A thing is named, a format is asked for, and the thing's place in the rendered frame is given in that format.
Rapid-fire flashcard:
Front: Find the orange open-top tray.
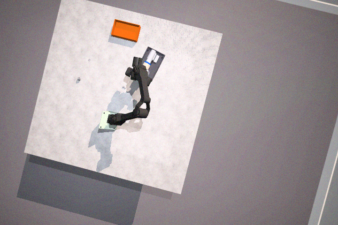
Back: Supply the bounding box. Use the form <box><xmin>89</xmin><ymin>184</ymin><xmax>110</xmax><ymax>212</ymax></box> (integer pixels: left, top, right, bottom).
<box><xmin>111</xmin><ymin>19</ymin><xmax>141</xmax><ymax>42</ymax></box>

